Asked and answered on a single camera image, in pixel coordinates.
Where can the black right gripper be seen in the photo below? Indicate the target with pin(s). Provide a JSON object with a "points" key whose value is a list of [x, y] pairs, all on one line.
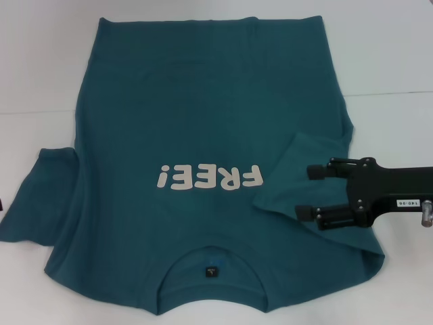
{"points": [[382, 189]]}

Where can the teal FREE print T-shirt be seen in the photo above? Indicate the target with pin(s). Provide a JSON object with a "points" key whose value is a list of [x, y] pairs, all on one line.
{"points": [[203, 101]]}

